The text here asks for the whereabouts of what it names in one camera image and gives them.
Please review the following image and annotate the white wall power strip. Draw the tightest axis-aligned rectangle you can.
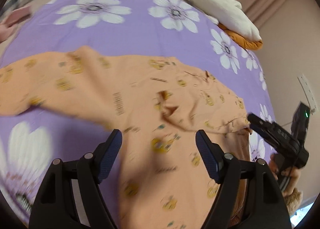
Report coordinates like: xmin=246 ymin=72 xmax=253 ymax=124
xmin=297 ymin=74 xmax=318 ymax=114

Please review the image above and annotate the white goose plush toy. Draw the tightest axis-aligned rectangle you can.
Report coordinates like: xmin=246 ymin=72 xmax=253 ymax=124
xmin=185 ymin=0 xmax=263 ymax=51

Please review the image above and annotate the pink clothes pile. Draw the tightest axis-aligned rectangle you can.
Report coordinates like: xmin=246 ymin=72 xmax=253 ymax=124
xmin=0 ymin=5 xmax=32 ymax=43

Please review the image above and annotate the right hand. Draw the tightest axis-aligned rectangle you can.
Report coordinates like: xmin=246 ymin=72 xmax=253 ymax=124
xmin=268 ymin=154 xmax=302 ymax=197

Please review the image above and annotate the purple floral bed sheet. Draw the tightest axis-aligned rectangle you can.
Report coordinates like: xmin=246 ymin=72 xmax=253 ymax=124
xmin=1 ymin=0 xmax=274 ymax=225

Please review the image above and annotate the orange duck print garment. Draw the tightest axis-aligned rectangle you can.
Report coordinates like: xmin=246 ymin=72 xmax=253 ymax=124
xmin=1 ymin=46 xmax=251 ymax=228

